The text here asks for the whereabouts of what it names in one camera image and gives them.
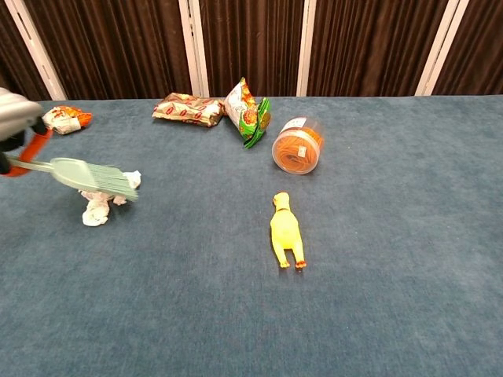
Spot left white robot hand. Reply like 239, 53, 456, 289
0, 86, 54, 178

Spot mint green hand brush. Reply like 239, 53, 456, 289
6, 156, 139, 202

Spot white paper pieces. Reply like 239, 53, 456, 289
81, 190, 112, 228

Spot orange white snack wrapper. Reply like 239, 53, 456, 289
42, 104, 94, 136

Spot dark brown pleated curtain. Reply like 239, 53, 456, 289
0, 0, 503, 108

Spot brown red snack bag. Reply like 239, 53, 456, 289
152, 92, 225, 128

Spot green white snack bag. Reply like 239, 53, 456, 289
223, 76, 272, 149

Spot clear jar of rubber bands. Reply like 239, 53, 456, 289
271, 116, 325, 175

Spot yellow rubber chicken toy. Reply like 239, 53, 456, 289
270, 191, 307, 269

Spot blue felt table cover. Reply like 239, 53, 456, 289
0, 95, 503, 377

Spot white screen frame post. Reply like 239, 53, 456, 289
414, 0, 471, 97
3, 0, 68, 101
296, 0, 318, 97
178, 0, 211, 98

